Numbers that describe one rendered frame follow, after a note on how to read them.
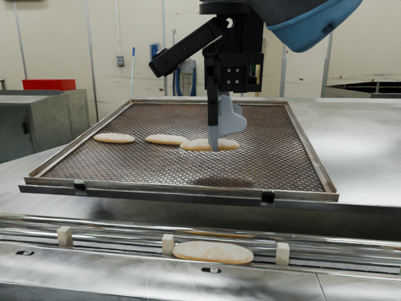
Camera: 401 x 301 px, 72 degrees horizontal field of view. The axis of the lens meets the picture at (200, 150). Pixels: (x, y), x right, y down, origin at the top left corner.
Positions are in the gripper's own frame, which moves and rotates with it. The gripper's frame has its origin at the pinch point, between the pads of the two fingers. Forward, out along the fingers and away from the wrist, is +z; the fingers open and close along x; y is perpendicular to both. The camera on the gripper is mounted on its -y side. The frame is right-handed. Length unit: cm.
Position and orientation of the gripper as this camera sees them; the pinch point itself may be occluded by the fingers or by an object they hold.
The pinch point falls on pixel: (210, 139)
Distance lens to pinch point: 46.2
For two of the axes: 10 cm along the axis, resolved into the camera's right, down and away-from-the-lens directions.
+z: 0.2, 9.0, 4.3
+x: 0.2, -4.3, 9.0
